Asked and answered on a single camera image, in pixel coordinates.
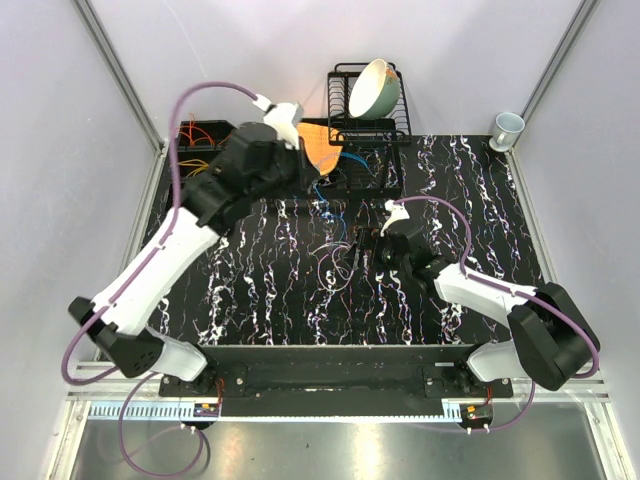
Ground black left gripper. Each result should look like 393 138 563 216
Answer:
249 135 321 203

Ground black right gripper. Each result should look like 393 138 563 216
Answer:
342 227 411 274

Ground yellow cable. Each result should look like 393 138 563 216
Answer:
179 158 216 179

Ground purple thin cable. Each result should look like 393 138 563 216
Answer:
309 239 359 292

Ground blue cable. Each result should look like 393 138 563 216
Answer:
309 152 374 251

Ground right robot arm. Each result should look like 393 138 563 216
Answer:
354 228 600 397

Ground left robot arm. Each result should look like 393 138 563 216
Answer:
68 122 319 396

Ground orange woven mat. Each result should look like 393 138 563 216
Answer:
297 122 342 176

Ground black low dish rack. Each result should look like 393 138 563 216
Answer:
262 117 404 201

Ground black tall dish rack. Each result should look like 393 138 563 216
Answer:
327 61 411 146

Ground green ceramic bowl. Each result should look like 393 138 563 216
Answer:
348 59 401 120

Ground white mug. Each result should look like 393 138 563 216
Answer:
489 112 526 152

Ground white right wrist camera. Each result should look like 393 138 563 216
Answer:
380 200 410 237

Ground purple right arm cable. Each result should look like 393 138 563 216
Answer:
394 195 600 434

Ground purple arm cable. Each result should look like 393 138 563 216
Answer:
60 81 266 474
394 195 600 434

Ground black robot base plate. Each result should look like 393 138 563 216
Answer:
159 345 513 422

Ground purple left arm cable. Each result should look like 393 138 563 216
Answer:
60 81 266 474

